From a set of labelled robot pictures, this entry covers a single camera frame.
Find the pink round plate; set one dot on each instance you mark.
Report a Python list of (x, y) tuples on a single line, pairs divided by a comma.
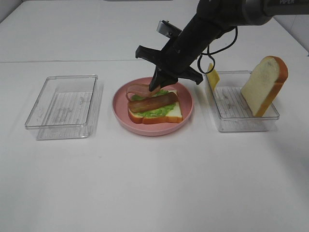
[(120, 110)]

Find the clear plastic tray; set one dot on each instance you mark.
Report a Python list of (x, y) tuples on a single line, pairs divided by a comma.
[(66, 108), (230, 110)]

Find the green lettuce leaf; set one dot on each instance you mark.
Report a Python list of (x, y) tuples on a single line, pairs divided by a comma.
[(168, 110)]

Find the clear left plastic tray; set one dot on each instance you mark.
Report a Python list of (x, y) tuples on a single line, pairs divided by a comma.
[(66, 108)]

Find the bread slice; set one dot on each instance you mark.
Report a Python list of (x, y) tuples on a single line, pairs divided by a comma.
[(264, 83), (168, 119)]

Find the clear right plastic tray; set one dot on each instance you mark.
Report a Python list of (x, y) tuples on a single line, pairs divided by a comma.
[(230, 110)]

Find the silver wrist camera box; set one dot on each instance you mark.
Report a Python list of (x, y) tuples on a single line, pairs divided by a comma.
[(167, 29)]

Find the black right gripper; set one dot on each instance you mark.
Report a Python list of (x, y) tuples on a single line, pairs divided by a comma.
[(170, 65)]

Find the yellow cheese slice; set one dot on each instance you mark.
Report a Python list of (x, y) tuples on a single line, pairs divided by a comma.
[(212, 76)]

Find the bacon strip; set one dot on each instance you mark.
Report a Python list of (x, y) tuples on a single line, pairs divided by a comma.
[(141, 90), (152, 103)]

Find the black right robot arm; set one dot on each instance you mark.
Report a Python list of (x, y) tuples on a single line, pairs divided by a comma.
[(213, 19)]

